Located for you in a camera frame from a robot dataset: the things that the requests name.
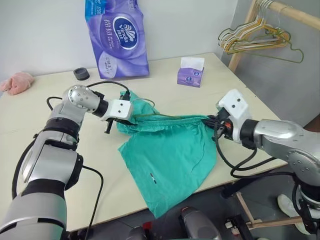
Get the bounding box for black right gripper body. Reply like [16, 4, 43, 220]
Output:
[213, 109, 235, 140]

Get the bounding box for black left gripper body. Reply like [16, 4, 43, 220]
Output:
[104, 117, 118, 135]

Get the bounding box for green shorts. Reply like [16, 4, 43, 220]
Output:
[114, 90, 218, 219]

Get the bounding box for small purple tissue box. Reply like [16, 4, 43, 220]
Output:
[176, 56, 206, 88]

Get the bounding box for black round dish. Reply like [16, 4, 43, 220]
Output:
[73, 66, 90, 81]

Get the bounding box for black bar under table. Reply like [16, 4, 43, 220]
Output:
[221, 172, 296, 199]

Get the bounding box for purple tissue multipack bag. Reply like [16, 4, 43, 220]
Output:
[84, 0, 150, 80]

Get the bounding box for pink cloth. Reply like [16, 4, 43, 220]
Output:
[0, 71, 35, 96]

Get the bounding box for small black floor device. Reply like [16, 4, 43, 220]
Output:
[224, 217, 251, 238]

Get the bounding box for dark grey rounded shape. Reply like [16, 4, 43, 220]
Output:
[127, 224, 151, 240]
[178, 206, 222, 240]

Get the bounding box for white shoe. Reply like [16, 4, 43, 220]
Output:
[277, 194, 305, 227]

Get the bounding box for wooden clothes rack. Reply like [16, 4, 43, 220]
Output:
[228, 0, 320, 70]

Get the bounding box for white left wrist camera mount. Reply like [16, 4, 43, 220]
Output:
[100, 99, 133, 123]

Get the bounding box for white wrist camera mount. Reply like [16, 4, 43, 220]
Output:
[216, 89, 252, 145]
[100, 99, 133, 123]

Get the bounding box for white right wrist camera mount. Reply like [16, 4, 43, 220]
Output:
[216, 89, 252, 145]

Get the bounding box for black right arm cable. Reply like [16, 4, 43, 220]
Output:
[211, 124, 301, 180]

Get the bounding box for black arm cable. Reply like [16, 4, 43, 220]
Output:
[211, 124, 301, 180]
[46, 80, 131, 240]

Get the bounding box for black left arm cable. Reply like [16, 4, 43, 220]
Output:
[46, 80, 131, 240]

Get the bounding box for yellow wire hanger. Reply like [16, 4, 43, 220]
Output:
[222, 14, 291, 55]

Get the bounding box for olive green wire hanger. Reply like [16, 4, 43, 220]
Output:
[224, 6, 305, 65]

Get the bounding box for white wire hanger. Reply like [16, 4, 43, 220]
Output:
[219, 0, 286, 51]

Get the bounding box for wooden floor frame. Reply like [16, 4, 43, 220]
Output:
[235, 191, 305, 230]

